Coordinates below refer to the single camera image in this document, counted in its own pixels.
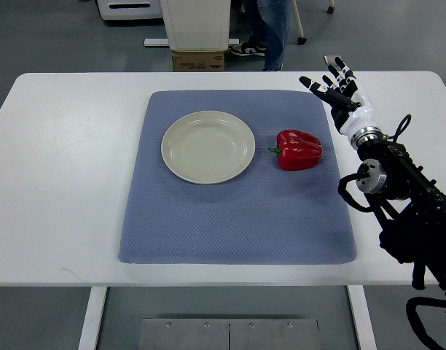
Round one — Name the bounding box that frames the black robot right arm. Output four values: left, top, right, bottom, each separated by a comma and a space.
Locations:
338, 115, 446, 349

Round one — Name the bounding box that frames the metal floor plate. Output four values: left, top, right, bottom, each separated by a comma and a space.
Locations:
138, 319, 321, 349

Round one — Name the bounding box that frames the right white table leg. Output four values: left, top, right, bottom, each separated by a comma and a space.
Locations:
347, 285, 377, 350

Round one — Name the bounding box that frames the cardboard box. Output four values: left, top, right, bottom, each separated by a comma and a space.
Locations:
171, 51, 224, 72

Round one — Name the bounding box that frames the left white table leg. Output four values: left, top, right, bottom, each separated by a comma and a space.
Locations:
78, 287, 108, 350

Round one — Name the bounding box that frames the black white sneaker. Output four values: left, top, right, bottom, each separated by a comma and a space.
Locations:
230, 41, 266, 57

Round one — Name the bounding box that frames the cream round plate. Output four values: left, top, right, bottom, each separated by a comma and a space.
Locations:
161, 111, 256, 184

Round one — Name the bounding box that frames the silver floor outlet box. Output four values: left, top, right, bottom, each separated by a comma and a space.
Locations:
324, 55, 342, 67

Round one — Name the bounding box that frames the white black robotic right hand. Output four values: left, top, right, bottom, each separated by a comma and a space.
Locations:
300, 56, 380, 149

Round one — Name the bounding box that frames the white table leg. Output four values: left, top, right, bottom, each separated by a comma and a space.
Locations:
347, 285, 377, 350
78, 287, 108, 350

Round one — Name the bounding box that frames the blue textured mat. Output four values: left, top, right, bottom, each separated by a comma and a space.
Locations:
118, 90, 356, 265

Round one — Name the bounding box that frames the person in blue jeans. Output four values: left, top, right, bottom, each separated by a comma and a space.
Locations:
243, 0, 291, 71

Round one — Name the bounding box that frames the white cabinet with slot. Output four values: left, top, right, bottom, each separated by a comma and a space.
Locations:
95, 0, 163, 24

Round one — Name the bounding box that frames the red bell pepper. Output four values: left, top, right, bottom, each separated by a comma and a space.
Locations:
268, 129, 323, 171

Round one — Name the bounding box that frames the white pedestal machine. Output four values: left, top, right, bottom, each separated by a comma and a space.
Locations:
144, 0, 240, 52

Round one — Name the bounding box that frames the beige chair leg with caster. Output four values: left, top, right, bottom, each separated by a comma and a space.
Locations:
291, 0, 307, 45

